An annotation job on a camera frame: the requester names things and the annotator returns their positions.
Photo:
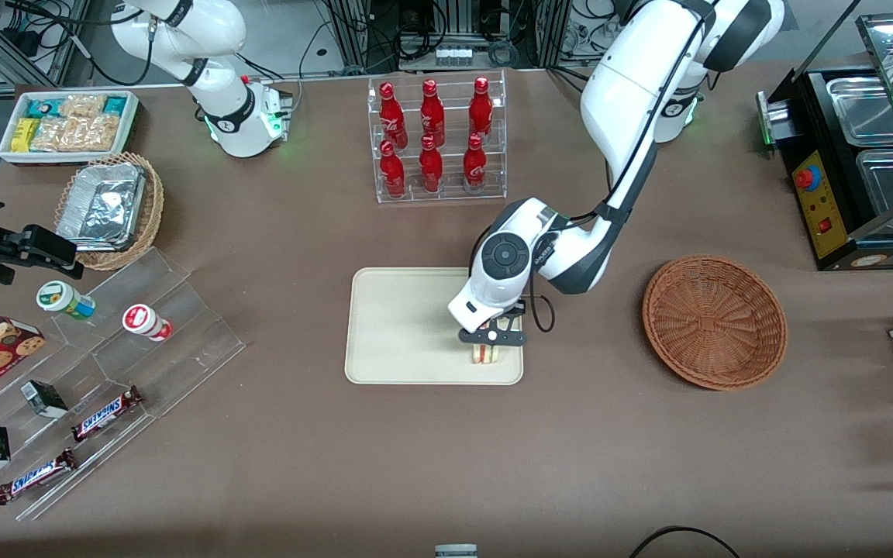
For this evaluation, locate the clear acrylic stepped display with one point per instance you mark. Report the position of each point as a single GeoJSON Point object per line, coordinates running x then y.
{"type": "Point", "coordinates": [183, 341]}

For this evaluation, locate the aluminium foil tray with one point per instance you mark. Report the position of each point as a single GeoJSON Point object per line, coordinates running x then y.
{"type": "Point", "coordinates": [101, 208]}

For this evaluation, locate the snickers bar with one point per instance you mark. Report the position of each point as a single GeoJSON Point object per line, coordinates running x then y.
{"type": "Point", "coordinates": [105, 414]}
{"type": "Point", "coordinates": [36, 477]}

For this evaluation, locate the tan wicker basket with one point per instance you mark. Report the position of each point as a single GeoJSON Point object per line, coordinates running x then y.
{"type": "Point", "coordinates": [150, 209]}

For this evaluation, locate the small black box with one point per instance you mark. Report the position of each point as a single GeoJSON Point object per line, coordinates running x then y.
{"type": "Point", "coordinates": [43, 398]}

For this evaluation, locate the clear cracker bag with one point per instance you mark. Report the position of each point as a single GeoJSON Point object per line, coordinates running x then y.
{"type": "Point", "coordinates": [82, 106]}
{"type": "Point", "coordinates": [55, 134]}
{"type": "Point", "coordinates": [98, 133]}

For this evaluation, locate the brown round wicker basket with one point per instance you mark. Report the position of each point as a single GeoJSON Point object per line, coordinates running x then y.
{"type": "Point", "coordinates": [714, 322]}

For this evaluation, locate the black food warmer appliance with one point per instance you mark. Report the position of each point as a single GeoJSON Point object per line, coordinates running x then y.
{"type": "Point", "coordinates": [842, 178]}

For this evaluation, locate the green lid yogurt cup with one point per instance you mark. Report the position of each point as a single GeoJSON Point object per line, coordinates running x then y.
{"type": "Point", "coordinates": [63, 299]}

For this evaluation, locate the clear acrylic bottle rack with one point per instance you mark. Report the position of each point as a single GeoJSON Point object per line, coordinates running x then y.
{"type": "Point", "coordinates": [446, 195]}

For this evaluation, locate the white snack bin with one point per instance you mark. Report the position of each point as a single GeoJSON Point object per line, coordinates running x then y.
{"type": "Point", "coordinates": [130, 124]}

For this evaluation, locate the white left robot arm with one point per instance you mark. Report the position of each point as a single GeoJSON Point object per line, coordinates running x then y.
{"type": "Point", "coordinates": [625, 93]}

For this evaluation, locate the small grey device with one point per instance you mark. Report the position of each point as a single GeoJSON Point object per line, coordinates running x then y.
{"type": "Point", "coordinates": [456, 552]}

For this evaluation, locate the red cola bottle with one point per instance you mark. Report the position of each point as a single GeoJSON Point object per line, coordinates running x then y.
{"type": "Point", "coordinates": [432, 112]}
{"type": "Point", "coordinates": [392, 172]}
{"type": "Point", "coordinates": [391, 116]}
{"type": "Point", "coordinates": [480, 108]}
{"type": "Point", "coordinates": [431, 167]}
{"type": "Point", "coordinates": [475, 167]}

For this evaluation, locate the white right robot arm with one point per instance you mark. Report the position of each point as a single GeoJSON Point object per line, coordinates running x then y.
{"type": "Point", "coordinates": [223, 116]}

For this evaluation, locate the yellow snack packet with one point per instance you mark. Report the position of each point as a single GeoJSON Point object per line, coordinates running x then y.
{"type": "Point", "coordinates": [23, 136]}

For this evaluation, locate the teal snack packet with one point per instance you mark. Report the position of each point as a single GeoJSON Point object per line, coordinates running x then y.
{"type": "Point", "coordinates": [45, 107]}
{"type": "Point", "coordinates": [115, 105]}

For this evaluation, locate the beige plastic serving tray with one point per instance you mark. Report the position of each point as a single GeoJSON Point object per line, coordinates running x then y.
{"type": "Point", "coordinates": [400, 325]}

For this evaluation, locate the aluminium frame post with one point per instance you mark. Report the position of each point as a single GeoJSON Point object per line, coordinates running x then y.
{"type": "Point", "coordinates": [553, 31]}
{"type": "Point", "coordinates": [357, 35]}

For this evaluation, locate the white power strip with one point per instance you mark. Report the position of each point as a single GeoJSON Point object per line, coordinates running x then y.
{"type": "Point", "coordinates": [453, 55]}

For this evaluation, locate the red lid yogurt cup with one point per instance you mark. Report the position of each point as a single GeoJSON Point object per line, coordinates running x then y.
{"type": "Point", "coordinates": [144, 320]}

